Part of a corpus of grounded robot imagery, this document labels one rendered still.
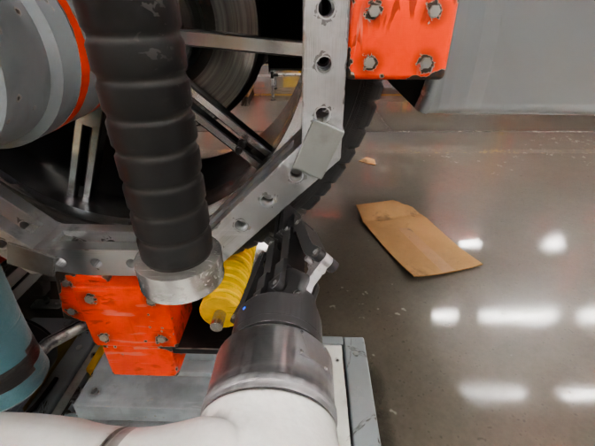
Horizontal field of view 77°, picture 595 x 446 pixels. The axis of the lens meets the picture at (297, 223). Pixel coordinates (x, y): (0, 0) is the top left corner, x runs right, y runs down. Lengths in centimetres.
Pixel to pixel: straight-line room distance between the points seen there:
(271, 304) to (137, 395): 58
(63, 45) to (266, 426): 27
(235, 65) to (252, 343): 47
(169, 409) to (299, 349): 57
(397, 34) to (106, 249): 39
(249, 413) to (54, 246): 38
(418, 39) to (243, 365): 30
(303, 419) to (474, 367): 101
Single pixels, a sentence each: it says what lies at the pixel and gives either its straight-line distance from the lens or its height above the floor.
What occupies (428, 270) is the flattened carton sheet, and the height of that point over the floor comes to 1.
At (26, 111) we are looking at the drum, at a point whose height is 82.
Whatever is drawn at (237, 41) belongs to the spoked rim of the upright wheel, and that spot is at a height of 84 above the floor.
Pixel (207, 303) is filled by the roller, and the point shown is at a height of 53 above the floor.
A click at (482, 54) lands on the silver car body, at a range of 56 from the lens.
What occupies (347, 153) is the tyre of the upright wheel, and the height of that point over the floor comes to 71.
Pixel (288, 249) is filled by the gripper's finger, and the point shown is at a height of 66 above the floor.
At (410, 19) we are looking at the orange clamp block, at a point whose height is 86.
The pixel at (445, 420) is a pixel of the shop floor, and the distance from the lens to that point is 109.
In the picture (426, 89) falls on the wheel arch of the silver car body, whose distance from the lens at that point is 56.
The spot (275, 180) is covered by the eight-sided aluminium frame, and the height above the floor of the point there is 71.
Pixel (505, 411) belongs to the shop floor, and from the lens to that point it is 116.
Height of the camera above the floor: 88
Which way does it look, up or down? 31 degrees down
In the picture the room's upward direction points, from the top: straight up
